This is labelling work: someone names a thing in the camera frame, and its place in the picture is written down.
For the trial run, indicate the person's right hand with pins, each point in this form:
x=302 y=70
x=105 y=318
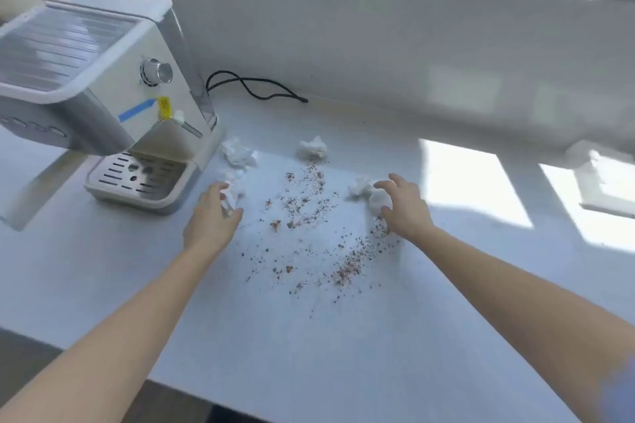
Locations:
x=409 y=212

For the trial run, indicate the person's left hand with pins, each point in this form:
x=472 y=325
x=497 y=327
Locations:
x=208 y=227

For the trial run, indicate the person's left thumb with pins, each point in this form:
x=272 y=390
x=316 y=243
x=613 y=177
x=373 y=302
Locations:
x=234 y=218

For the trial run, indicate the person's right thumb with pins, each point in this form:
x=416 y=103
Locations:
x=387 y=215

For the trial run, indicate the white tissue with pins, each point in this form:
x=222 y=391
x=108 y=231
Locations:
x=312 y=147
x=234 y=189
x=378 y=199
x=239 y=152
x=358 y=188

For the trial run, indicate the person's left forearm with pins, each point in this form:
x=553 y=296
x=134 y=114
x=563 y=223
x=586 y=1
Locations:
x=124 y=333

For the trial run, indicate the person's right forearm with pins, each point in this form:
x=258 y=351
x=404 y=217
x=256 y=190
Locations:
x=521 y=298

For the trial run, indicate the scattered brown coffee grounds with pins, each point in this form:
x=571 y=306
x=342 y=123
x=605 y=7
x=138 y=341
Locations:
x=307 y=219

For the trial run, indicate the perforated metal drip tray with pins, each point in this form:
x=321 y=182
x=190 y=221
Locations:
x=139 y=180

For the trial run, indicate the steam wand with white tip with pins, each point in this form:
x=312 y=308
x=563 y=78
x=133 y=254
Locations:
x=187 y=126

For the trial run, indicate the yellow tag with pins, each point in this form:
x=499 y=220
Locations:
x=164 y=106

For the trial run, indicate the blue tape strip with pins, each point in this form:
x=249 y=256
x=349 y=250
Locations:
x=136 y=110

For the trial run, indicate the silver round machine knob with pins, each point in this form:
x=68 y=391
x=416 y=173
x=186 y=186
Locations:
x=159 y=71

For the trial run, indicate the white silver espresso machine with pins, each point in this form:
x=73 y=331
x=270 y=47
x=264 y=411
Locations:
x=79 y=90

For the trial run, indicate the white flat tray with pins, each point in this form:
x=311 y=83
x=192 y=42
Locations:
x=605 y=180

